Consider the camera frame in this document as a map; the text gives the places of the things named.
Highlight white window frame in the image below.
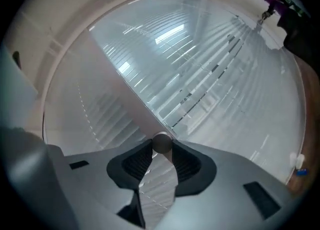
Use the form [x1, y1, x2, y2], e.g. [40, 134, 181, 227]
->
[37, 0, 286, 144]

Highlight small white object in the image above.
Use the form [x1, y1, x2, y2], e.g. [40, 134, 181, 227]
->
[289, 153, 306, 170]

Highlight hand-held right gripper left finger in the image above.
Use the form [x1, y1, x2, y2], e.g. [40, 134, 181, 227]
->
[47, 138, 154, 230]

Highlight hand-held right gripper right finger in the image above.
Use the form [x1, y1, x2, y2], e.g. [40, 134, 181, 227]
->
[149, 139, 305, 230]

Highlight white slatted window blinds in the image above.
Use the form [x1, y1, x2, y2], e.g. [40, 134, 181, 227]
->
[43, 0, 307, 214]

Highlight translucent blind tilt wand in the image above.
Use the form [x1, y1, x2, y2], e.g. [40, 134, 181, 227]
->
[86, 27, 180, 209]

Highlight dark wall fixture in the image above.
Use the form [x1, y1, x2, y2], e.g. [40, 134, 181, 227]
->
[12, 50, 23, 71]

